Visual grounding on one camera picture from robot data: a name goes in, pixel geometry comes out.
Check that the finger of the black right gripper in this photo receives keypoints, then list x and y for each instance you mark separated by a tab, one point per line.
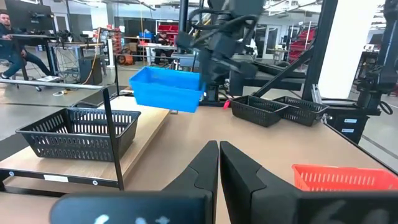
206	74

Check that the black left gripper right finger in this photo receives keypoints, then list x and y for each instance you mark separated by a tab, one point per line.
242	186

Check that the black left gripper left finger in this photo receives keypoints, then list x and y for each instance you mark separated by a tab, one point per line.
202	186

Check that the blue plastic mesh basket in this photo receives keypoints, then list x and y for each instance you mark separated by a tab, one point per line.
168	96

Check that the black plastic mesh basket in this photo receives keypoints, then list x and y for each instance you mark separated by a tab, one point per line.
252	116
62	133
306	116

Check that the orange plastic mesh basket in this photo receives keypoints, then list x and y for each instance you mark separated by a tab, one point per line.
342	169

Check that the black background robot arm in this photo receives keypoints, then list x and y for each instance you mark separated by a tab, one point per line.
387	62

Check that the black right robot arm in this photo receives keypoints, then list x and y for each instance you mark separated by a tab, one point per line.
231	12

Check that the red tag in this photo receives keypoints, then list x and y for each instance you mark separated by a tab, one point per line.
227	104

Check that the person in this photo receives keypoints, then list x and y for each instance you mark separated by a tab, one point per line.
12	53
162	46

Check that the red bin rack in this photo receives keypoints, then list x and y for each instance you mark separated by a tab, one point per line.
168	31
303	43

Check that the black control box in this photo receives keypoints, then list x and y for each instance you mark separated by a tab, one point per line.
345	124

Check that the black desk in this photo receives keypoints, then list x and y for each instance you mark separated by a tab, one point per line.
31	36

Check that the black monitor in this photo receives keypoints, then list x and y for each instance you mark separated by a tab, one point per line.
29	14

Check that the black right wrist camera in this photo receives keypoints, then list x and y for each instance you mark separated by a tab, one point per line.
185	40

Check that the wooden shelf with black frame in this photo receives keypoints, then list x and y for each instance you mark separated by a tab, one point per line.
146	124

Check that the black aluminium rig frame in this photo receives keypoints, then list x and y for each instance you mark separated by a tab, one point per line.
320	46

